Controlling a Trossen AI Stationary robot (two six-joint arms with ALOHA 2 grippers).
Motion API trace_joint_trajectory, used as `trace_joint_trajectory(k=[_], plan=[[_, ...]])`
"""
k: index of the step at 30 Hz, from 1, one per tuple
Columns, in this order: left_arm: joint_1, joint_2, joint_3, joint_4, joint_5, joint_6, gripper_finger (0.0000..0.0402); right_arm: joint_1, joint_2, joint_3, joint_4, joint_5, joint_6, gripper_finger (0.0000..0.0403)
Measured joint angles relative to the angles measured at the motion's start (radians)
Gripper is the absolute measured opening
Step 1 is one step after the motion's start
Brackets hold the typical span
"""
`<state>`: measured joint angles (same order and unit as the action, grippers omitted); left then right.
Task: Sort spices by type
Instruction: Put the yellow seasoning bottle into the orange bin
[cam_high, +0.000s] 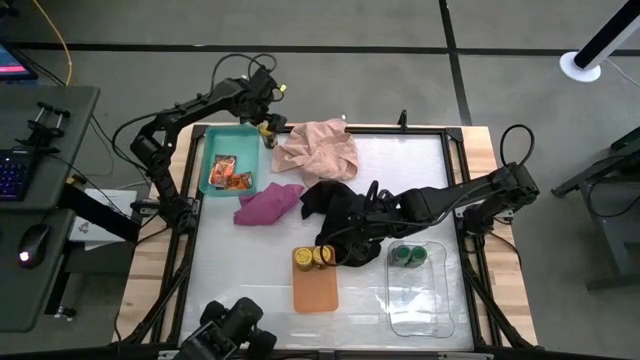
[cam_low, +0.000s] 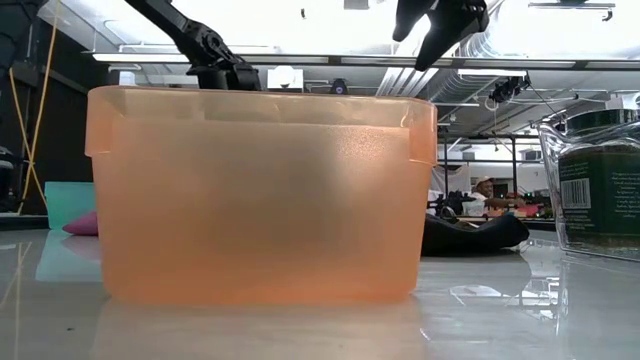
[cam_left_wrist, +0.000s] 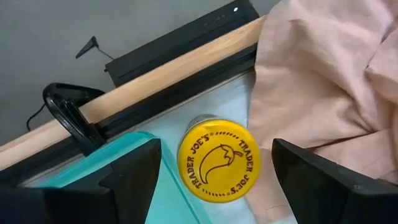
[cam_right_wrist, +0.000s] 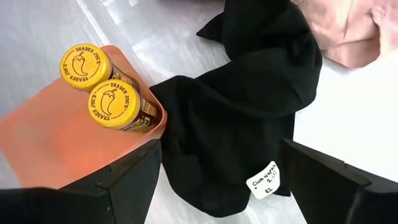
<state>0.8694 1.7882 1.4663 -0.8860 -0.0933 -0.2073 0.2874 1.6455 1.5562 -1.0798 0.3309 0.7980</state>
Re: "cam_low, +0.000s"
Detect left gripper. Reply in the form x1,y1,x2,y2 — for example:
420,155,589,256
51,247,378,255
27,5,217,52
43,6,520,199
187,61,262,92

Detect green label spice jar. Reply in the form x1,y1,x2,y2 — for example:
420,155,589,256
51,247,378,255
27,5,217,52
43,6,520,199
557,108,640,251

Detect long ceiling light strip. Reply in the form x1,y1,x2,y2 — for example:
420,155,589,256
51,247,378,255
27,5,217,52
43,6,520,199
92,51,640,70

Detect orange flat board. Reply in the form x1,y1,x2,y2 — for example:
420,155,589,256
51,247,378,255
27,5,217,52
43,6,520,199
84,84,439,306

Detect person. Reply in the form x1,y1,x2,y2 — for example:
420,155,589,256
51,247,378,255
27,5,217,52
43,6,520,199
462,174,526,217

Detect clear plastic bin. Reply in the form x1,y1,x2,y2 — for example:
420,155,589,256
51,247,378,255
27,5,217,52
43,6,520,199
537,107,640,264

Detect teal plastic bin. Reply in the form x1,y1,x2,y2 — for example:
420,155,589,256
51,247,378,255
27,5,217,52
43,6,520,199
43,180,97,231

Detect magenta cloth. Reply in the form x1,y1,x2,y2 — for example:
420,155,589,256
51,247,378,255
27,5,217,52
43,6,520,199
62,209,100,237

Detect black cloth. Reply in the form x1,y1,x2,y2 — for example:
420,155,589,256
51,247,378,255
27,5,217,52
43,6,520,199
422,212,531,256

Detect silver ventilation duct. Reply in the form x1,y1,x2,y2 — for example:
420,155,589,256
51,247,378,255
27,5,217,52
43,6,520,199
374,29,481,99

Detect hanging black camera rig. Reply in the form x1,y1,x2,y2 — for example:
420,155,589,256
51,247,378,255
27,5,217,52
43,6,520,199
488,74,531,105

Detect background black station frame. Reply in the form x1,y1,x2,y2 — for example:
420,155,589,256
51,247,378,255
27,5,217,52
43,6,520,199
438,130,522,201

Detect yellow cable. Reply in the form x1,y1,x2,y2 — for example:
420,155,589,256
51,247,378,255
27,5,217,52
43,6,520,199
8,0,60,214

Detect black aluminium rig frame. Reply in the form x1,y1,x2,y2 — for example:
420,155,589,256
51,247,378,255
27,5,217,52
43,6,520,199
0,214,49,231

